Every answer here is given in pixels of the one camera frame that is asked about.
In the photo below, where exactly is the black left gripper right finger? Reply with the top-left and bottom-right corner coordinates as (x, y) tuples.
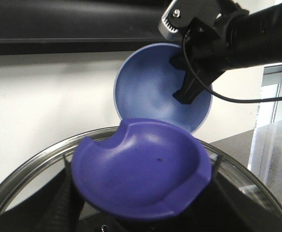
(152, 154), (282, 232)

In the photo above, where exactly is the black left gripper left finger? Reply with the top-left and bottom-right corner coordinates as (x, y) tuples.
(0, 159), (84, 232)

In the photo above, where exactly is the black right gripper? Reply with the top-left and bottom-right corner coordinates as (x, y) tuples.
(159, 0), (249, 104)

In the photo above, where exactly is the light blue ribbed bowl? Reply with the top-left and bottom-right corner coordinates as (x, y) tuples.
(113, 43), (212, 133)

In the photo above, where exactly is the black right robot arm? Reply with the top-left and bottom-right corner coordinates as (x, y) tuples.
(159, 0), (282, 104)

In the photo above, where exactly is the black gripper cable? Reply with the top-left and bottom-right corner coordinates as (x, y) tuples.
(182, 33), (282, 103)

